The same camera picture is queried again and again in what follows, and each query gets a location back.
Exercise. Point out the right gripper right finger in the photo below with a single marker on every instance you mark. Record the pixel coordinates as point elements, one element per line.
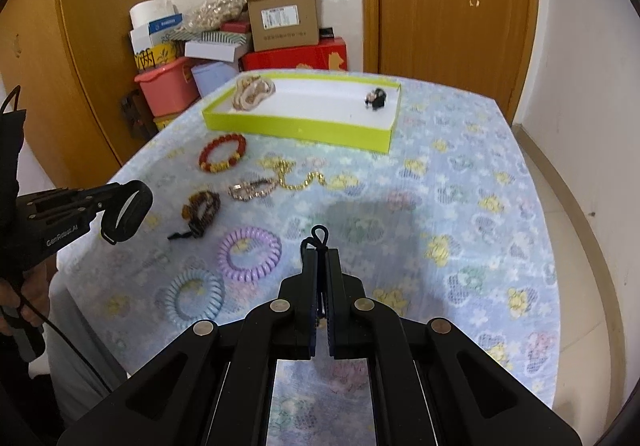
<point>361,328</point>

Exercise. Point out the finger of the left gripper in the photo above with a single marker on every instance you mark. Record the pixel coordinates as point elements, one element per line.
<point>67,198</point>
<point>67,221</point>

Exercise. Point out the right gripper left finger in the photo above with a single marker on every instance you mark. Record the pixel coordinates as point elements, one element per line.
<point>248,352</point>

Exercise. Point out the black fitness band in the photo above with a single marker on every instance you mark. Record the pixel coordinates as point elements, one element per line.
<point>125,208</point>

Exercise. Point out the rhinestone hair clip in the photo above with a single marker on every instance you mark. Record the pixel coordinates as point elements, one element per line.
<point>249,190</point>

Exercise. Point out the beige hair claw clip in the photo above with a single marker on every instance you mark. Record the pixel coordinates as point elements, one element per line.
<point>250,91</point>

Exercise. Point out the black pink figurine hair clip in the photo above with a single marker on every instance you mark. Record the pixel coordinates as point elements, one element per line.
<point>376,99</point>

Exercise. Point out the person's left hand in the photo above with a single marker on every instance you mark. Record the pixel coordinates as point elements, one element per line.
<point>33,300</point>

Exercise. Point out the floral blue tablecloth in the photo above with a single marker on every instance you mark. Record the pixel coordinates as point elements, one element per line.
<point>446,224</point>

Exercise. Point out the wooden wardrobe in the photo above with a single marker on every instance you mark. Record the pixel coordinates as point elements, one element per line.
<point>74,63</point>

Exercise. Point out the pink plastic bin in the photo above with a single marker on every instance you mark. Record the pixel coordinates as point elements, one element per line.
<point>170,88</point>

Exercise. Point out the yellow patterned box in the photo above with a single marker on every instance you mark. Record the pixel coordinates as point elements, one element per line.
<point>156,56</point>

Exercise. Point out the white blue carton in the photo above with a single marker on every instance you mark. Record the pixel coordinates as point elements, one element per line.
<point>151,21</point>

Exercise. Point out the green striped box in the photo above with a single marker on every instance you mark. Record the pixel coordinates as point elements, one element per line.
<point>213,36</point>

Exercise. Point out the white flat box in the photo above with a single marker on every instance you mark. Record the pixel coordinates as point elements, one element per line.
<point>216,51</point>

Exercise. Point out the yellow-green shallow tray box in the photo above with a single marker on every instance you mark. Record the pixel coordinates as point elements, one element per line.
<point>321,107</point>

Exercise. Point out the bag of beige items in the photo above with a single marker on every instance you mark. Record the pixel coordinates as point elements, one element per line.
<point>212,14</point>

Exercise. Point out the red gift box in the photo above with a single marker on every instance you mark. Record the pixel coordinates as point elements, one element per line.
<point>328,54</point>

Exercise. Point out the brown cardboard box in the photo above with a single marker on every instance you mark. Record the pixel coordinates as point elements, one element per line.
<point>281,24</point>

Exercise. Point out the brown wooden door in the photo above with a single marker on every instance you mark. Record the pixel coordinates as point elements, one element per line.
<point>482,46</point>

